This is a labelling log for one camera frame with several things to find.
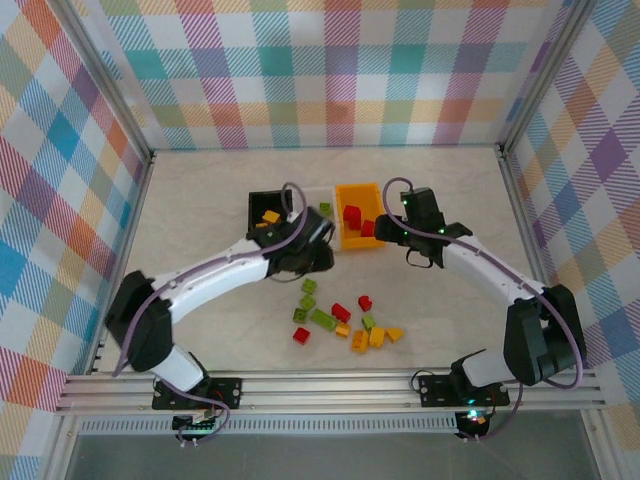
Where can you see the white plastic bin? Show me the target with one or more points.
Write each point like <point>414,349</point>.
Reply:
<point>315,196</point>

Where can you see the circuit board with green light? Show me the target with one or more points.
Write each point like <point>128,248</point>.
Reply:
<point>474,420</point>

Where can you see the yellow sloped lego brick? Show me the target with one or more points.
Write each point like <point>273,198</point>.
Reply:
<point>394,334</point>

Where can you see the aluminium frame post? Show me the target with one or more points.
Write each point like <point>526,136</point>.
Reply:
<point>544,75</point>
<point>110,82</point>

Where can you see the black circuit board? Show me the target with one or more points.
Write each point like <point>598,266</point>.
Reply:
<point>192,424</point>

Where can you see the small yellow lego brick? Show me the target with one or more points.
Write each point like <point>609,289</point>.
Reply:
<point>343,329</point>

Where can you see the long green lego brick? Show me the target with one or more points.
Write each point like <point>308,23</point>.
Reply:
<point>324,318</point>

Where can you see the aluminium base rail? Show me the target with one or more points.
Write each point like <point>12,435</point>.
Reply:
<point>325,392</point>

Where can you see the aluminium side rail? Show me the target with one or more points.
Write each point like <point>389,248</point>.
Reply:
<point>526,225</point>
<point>130,225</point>

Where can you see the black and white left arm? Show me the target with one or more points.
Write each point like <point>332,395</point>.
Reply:
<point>220,272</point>

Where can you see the orange lego brick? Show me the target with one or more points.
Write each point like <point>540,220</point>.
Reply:
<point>359,341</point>

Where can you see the black plastic bin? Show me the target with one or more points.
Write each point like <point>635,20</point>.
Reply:
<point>260,205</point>

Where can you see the orange plastic bin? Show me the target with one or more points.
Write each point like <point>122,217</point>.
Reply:
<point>372,200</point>

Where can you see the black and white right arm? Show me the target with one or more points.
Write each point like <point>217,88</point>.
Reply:
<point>525,345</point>

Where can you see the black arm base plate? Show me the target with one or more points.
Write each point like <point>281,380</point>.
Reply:
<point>225,392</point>
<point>435,392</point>

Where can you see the small red lego brick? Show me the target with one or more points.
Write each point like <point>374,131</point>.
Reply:
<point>366,302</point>

